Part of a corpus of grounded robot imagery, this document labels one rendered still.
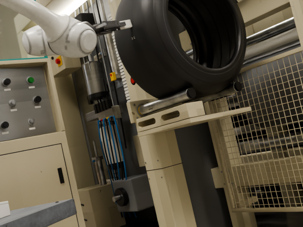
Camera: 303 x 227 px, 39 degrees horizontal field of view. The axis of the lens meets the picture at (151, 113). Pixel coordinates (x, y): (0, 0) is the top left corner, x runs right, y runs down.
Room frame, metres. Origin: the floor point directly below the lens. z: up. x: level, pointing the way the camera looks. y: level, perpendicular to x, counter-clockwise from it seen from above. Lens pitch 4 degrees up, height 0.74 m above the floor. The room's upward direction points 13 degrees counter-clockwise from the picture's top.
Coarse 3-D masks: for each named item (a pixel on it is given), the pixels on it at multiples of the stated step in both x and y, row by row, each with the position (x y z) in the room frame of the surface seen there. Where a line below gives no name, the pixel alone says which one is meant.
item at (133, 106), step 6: (132, 102) 1.91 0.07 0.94; (138, 102) 1.93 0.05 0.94; (144, 102) 1.95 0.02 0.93; (132, 108) 1.90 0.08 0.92; (138, 108) 1.92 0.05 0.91; (168, 108) 2.03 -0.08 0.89; (132, 114) 1.90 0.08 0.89; (138, 114) 1.92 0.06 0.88; (150, 114) 1.95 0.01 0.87; (132, 120) 1.91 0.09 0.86
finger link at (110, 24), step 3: (102, 21) 1.49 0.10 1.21; (105, 21) 1.50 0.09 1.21; (108, 21) 1.52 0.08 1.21; (111, 21) 1.53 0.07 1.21; (114, 21) 1.55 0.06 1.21; (117, 21) 1.56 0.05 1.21; (108, 24) 1.52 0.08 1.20; (111, 24) 1.53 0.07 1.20; (114, 24) 1.54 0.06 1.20; (117, 24) 1.56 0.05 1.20; (105, 27) 1.50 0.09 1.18; (108, 27) 1.52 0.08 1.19; (111, 27) 1.54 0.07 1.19; (114, 27) 1.56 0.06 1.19
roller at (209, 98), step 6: (234, 84) 1.83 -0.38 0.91; (240, 84) 1.84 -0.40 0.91; (222, 90) 1.88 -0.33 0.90; (228, 90) 1.86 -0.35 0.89; (234, 90) 1.83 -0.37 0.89; (240, 90) 1.84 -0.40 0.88; (210, 96) 1.95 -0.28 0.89; (216, 96) 1.92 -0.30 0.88; (222, 96) 1.91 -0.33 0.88; (186, 102) 2.08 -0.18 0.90
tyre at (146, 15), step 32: (128, 0) 1.70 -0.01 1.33; (160, 0) 1.59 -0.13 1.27; (192, 0) 2.02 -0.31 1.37; (224, 0) 1.85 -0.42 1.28; (128, 32) 1.67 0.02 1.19; (160, 32) 1.58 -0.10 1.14; (192, 32) 2.07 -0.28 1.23; (224, 32) 2.01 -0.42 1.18; (128, 64) 1.73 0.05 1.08; (160, 64) 1.62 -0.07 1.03; (192, 64) 1.64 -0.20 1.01; (224, 64) 1.98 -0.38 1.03; (160, 96) 1.81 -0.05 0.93
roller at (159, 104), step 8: (192, 88) 1.67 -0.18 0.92; (168, 96) 1.75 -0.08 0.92; (176, 96) 1.70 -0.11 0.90; (184, 96) 1.67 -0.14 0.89; (192, 96) 1.66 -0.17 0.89; (144, 104) 1.89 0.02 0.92; (152, 104) 1.83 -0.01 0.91; (160, 104) 1.79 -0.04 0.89; (168, 104) 1.76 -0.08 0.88; (144, 112) 1.90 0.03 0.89
